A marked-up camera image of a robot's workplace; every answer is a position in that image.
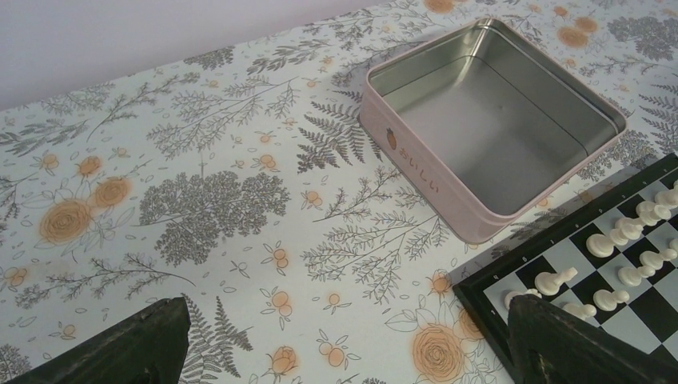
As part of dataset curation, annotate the pink metal tin box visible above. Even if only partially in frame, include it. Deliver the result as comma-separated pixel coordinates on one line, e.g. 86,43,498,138
359,18,627,244

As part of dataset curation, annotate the white chess piece twelfth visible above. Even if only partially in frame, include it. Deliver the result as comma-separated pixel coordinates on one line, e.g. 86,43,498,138
617,266,656,287

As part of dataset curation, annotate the white chess piece fourteenth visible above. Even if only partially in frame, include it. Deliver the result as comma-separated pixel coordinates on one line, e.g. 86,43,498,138
640,249,677,270

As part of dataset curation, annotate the white chess piece eleventh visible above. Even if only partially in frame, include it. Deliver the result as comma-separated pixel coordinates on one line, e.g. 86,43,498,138
503,288,542,311

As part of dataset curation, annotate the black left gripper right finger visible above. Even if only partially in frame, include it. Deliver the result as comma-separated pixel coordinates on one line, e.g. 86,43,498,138
508,294,677,383

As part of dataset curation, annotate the black silver chess board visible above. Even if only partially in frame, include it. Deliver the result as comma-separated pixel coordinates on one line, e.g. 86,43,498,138
454,154,677,381

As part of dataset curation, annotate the white chess piece thirteenth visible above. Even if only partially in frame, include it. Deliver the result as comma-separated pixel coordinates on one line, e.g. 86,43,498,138
593,290,630,312

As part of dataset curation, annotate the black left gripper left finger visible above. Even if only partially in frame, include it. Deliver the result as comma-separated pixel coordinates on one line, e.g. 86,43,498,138
10,297,191,383

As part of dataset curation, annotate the floral patterned table mat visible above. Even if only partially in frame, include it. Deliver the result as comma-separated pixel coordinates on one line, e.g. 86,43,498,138
1,1,677,383

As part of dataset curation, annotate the white chess piece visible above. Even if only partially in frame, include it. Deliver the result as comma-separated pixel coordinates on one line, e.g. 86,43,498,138
585,224,642,258
534,267,578,296
562,302,597,320
654,186,678,210
636,201,672,226

